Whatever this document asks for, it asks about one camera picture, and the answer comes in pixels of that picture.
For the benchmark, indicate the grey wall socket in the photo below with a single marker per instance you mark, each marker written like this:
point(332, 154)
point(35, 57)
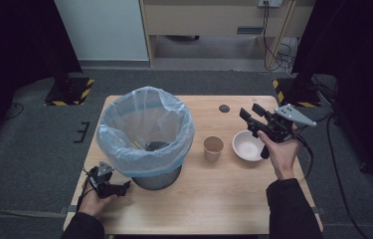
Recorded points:
point(270, 2)

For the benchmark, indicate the dark crumpled object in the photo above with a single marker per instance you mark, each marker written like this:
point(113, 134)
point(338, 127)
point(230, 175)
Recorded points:
point(156, 146)

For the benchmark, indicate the brown paper cup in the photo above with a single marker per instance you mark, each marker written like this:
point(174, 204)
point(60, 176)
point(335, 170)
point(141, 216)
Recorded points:
point(213, 149)

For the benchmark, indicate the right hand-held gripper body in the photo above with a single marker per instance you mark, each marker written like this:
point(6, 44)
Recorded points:
point(283, 122)

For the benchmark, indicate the light wooden desk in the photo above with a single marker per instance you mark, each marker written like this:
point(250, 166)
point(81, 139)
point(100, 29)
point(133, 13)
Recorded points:
point(207, 16)

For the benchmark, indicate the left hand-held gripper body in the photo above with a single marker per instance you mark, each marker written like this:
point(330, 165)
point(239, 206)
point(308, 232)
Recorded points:
point(100, 181)

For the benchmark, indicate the grey metal trash bin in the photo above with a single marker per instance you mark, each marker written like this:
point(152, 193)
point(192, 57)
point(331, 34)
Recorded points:
point(156, 182)

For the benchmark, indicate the person's right hand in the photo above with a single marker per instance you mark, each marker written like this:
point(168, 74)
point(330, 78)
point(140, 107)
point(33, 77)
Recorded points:
point(283, 156)

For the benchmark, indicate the white bowl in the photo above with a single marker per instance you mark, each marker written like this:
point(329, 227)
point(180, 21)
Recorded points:
point(245, 147)

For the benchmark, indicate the person's left hand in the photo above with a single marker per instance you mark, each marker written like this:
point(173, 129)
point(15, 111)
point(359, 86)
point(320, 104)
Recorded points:
point(93, 204)

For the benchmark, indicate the black curtain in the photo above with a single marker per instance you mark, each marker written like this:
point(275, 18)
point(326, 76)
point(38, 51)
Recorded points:
point(15, 49)
point(359, 66)

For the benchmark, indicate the trash bin with plastic bag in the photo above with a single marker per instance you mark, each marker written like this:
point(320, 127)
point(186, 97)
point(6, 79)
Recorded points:
point(117, 146)

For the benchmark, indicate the striped black stand base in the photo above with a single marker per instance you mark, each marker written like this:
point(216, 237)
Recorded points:
point(69, 93)
point(298, 94)

